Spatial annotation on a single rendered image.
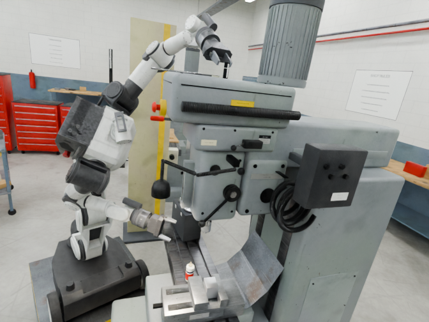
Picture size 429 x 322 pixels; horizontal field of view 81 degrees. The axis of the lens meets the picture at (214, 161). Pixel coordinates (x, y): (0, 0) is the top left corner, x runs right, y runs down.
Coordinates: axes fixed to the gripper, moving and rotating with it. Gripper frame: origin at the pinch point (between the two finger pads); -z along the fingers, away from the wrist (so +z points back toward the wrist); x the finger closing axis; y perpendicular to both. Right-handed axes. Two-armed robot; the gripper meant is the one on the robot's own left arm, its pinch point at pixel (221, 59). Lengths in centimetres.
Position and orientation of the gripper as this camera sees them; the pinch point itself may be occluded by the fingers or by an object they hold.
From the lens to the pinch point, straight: 106.3
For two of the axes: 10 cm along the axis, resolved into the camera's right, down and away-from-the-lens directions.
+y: 3.7, -6.5, -6.7
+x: -8.4, 0.7, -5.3
